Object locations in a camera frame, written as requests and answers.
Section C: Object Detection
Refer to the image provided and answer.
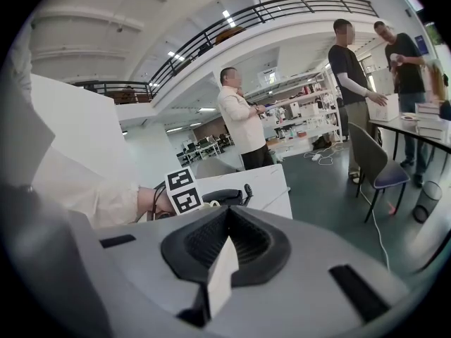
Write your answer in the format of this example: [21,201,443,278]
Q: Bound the white power strip with cable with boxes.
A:
[302,142,345,167]

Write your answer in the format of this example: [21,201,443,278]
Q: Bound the row of white office desks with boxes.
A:
[178,134,235,165]

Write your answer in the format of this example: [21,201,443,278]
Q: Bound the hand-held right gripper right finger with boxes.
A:
[211,205,421,338]

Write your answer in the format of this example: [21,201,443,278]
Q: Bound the grey desk black legs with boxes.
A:
[368,116,451,175]

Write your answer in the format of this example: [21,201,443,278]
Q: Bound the white storage box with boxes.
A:
[366,93,400,123]

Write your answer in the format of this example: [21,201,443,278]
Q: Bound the black mezzanine railing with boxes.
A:
[149,0,380,91]

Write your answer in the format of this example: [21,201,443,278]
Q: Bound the white shelf rack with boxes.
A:
[242,70,345,154]

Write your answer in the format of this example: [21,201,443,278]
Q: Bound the black mesh waste bin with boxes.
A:
[412,180,443,224]

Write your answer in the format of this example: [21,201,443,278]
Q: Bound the white marble table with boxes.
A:
[193,163,293,221]

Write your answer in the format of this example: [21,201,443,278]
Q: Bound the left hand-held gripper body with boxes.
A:
[164,166,204,215]

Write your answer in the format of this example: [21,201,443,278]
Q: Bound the long white floor cable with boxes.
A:
[359,192,392,270]

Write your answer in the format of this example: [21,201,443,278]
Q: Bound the grey chair blue seat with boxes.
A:
[347,121,412,223]

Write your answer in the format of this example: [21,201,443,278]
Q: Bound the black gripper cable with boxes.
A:
[152,184,167,222]

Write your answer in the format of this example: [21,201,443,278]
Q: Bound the black oblong case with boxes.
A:
[202,188,244,207]

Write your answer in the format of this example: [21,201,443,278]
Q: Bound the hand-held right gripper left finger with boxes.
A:
[93,205,232,338]

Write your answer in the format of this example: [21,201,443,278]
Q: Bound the person's left forearm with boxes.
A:
[33,146,173,225]

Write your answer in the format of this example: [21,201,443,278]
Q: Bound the stack of books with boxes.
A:
[415,102,450,140]

